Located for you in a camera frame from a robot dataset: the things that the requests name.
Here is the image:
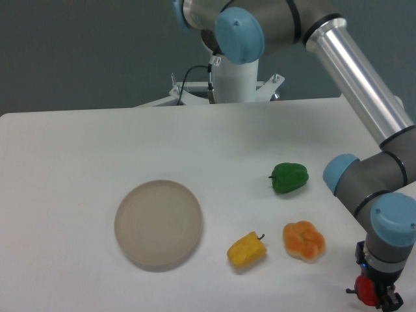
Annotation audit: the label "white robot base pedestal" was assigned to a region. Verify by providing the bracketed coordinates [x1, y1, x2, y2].
[211, 56, 259, 103]

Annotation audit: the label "white metal mounting frame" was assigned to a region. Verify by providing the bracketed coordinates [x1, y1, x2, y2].
[136, 73, 285, 108]

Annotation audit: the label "beige round plate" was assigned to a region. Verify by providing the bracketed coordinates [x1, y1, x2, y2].
[114, 180, 203, 271]

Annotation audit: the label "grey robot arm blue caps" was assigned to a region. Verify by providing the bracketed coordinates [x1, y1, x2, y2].
[173, 1, 415, 311]

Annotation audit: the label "yellow toy pepper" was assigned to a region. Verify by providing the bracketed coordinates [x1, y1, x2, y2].
[227, 231, 267, 268]

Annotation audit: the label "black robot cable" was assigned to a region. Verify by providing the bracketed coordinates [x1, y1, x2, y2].
[177, 45, 222, 107]

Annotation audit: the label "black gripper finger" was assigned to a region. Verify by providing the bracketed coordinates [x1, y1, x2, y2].
[380, 285, 403, 312]

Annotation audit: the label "red toy pepper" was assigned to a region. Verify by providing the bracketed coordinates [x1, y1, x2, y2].
[345, 274, 378, 307]

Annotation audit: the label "green toy pepper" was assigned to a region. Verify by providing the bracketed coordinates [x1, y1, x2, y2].
[268, 162, 309, 194]

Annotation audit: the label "orange knotted bread roll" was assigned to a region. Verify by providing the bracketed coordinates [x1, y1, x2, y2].
[283, 220, 326, 262]

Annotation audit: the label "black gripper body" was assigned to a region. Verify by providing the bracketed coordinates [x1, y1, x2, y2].
[356, 241, 404, 308]

